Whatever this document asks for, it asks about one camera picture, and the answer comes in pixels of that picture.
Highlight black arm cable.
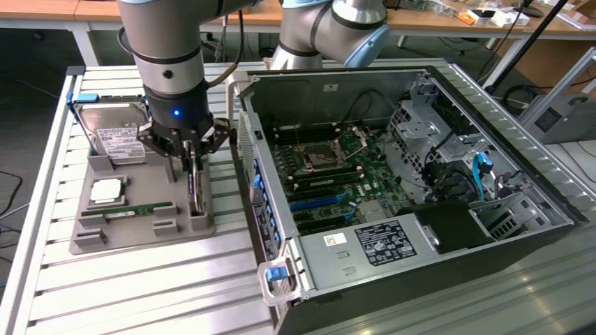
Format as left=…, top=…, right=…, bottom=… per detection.
left=204, top=8, right=246, bottom=87

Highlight wooden desk white legs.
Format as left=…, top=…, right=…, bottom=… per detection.
left=0, top=0, right=286, bottom=67
left=388, top=0, right=596, bottom=88

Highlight grey parts rack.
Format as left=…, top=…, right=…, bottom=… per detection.
left=68, top=132, right=220, bottom=256

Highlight green motherboard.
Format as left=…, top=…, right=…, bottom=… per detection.
left=267, top=120, right=420, bottom=238

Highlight black PC case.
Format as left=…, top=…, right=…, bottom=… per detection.
left=227, top=66, right=588, bottom=335

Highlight silver chipset heat sink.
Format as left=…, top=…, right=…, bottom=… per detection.
left=358, top=202, right=391, bottom=219

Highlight white box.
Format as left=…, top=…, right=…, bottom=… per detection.
left=466, top=8, right=531, bottom=28

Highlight black plastic shroud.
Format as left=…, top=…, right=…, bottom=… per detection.
left=400, top=202, right=496, bottom=255

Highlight green RAM stick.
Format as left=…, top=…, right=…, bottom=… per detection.
left=82, top=201, right=176, bottom=219
left=291, top=170, right=366, bottom=191

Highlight CPU socket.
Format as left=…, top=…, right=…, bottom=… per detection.
left=300, top=141, right=348, bottom=174

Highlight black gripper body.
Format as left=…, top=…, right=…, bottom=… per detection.
left=143, top=83, right=215, bottom=140

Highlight metal socket cover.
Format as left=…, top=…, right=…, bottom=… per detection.
left=332, top=127, right=382, bottom=163

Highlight silver CPU chip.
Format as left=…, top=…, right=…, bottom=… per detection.
left=90, top=179, right=127, bottom=204

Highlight grey power supply unit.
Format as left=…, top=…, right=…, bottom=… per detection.
left=298, top=212, right=439, bottom=301

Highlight graphics card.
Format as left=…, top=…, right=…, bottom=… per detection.
left=182, top=139, right=208, bottom=216

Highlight black stand pole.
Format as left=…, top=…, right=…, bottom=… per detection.
left=483, top=0, right=572, bottom=91

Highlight black expansion slot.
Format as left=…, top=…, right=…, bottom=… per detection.
left=287, top=188, right=340, bottom=203

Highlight hard disk in blue caddy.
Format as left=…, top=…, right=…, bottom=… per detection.
left=67, top=92, right=158, bottom=167

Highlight blue expansion slot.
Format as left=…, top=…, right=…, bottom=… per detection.
left=290, top=196, right=342, bottom=212

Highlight blue wire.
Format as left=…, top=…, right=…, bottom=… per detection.
left=470, top=149, right=495, bottom=203

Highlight metal disk bay cage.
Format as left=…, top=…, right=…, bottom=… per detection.
left=384, top=73, right=555, bottom=241

